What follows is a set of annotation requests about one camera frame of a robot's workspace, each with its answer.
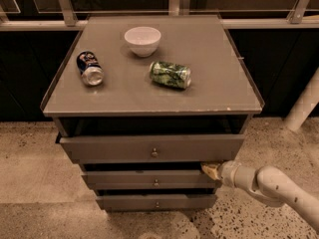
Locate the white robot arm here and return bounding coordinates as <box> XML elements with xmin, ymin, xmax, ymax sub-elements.
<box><xmin>201</xmin><ymin>161</ymin><xmax>319</xmax><ymax>232</ymax></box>

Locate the white ceramic bowl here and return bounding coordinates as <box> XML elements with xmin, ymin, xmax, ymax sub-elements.
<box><xmin>125</xmin><ymin>27</ymin><xmax>161</xmax><ymax>57</ymax></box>

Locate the green soda can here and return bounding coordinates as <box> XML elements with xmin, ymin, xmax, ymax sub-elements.
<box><xmin>150</xmin><ymin>61</ymin><xmax>191</xmax><ymax>90</ymax></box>

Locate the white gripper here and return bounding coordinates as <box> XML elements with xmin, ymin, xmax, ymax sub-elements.
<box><xmin>201</xmin><ymin>161</ymin><xmax>241</xmax><ymax>187</ymax></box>

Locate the grey drawer cabinet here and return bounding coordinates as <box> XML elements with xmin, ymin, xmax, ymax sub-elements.
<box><xmin>42</xmin><ymin>16</ymin><xmax>263</xmax><ymax>197</ymax></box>

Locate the metal railing frame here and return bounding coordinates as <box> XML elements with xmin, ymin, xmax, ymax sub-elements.
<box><xmin>0</xmin><ymin>0</ymin><xmax>319</xmax><ymax>31</ymax></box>

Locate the grey bottom drawer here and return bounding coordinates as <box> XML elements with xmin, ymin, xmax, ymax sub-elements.
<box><xmin>96</xmin><ymin>194</ymin><xmax>216</xmax><ymax>211</ymax></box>

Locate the grey drawer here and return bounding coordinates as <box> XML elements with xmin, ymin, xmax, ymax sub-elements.
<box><xmin>96</xmin><ymin>194</ymin><xmax>216</xmax><ymax>211</ymax></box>
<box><xmin>82</xmin><ymin>170</ymin><xmax>221</xmax><ymax>190</ymax></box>
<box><xmin>60</xmin><ymin>134</ymin><xmax>244</xmax><ymax>163</ymax></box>

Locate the blue soda can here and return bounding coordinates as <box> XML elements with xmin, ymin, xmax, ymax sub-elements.
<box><xmin>77</xmin><ymin>51</ymin><xmax>104</xmax><ymax>87</ymax></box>

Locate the grey top drawer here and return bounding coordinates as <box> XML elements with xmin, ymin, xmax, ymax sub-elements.
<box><xmin>60</xmin><ymin>134</ymin><xmax>244</xmax><ymax>163</ymax></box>

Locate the white diagonal pole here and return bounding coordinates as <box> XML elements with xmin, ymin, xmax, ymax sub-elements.
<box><xmin>284</xmin><ymin>68</ymin><xmax>319</xmax><ymax>131</ymax></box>

